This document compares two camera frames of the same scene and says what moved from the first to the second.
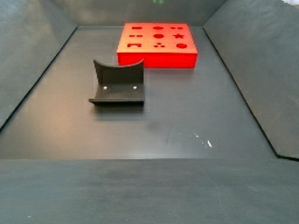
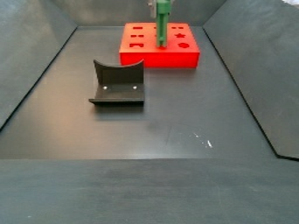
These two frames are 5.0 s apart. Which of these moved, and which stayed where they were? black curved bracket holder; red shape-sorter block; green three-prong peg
Moved: green three-prong peg
Stayed: black curved bracket holder; red shape-sorter block
